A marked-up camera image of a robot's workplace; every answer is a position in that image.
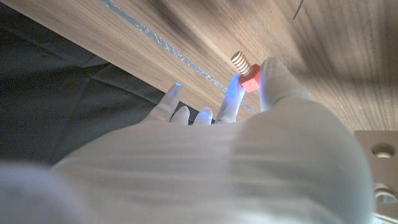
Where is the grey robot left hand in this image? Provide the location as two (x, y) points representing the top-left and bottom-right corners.
(371, 212), (398, 224)

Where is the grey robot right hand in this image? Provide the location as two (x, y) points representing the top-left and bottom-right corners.
(0, 56), (376, 224)

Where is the wooden block with holes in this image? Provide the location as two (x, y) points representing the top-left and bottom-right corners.
(354, 129), (398, 219)

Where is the red-headed wooden screw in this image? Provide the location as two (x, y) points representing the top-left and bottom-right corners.
(230, 51), (262, 94)

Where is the large wooden board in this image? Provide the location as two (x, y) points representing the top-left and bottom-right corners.
(98, 0), (259, 114)

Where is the black backdrop curtain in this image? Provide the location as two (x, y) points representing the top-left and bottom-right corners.
(0, 2), (216, 166)

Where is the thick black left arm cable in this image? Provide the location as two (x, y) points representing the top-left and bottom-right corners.
(292, 0), (305, 21)

